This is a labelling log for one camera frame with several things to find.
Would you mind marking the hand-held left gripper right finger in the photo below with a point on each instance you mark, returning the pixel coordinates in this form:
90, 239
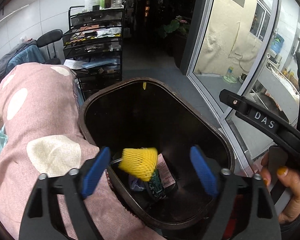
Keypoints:
203, 171

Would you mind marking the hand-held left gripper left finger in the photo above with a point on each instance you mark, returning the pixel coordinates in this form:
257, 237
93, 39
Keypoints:
95, 173

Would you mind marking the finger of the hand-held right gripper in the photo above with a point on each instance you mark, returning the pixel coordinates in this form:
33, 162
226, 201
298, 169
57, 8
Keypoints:
233, 101

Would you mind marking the pink packet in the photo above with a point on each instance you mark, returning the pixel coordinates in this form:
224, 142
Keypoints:
165, 172

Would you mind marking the purple plastic bag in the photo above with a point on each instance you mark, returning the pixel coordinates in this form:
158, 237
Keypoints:
136, 183

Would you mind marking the yellow foam net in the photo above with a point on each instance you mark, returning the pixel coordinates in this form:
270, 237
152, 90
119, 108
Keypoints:
137, 162

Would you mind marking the brown trash bin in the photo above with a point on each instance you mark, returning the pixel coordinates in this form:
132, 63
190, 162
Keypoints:
140, 117

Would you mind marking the person's right hand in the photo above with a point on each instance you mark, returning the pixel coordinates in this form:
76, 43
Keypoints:
295, 192

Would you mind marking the plastic drink bottle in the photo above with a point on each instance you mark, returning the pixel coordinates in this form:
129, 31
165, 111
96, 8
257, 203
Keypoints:
230, 73

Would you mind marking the blue water jug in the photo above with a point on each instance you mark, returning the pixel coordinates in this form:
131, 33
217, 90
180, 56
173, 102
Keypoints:
277, 45

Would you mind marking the glass door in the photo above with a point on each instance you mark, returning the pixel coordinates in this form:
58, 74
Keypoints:
200, 30

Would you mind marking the pink polka dot blanket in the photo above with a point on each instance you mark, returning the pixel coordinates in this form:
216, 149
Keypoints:
40, 110

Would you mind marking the potted plant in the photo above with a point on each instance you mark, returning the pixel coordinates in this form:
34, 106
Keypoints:
173, 26

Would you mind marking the light blue papers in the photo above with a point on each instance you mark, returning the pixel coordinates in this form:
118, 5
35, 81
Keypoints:
97, 63

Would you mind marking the black mesh drawer cart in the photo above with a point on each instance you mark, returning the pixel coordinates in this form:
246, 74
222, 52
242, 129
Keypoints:
97, 47

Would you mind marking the black stool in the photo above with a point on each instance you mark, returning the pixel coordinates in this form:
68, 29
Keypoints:
50, 36

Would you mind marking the dark brown bottle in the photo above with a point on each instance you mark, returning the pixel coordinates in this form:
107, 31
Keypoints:
108, 1

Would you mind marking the white wall pipe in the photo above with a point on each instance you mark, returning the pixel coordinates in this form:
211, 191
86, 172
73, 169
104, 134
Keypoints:
7, 16

